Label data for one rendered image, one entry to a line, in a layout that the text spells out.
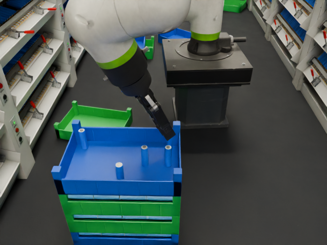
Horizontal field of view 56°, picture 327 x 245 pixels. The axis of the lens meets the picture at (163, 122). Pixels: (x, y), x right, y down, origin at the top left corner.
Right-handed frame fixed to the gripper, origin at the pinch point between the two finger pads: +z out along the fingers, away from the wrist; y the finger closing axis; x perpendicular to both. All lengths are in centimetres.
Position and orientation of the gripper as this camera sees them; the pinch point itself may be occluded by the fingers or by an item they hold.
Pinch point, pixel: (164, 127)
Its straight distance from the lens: 82.5
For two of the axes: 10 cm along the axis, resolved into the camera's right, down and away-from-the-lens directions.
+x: -8.0, 6.0, -0.9
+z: 3.7, 6.0, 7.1
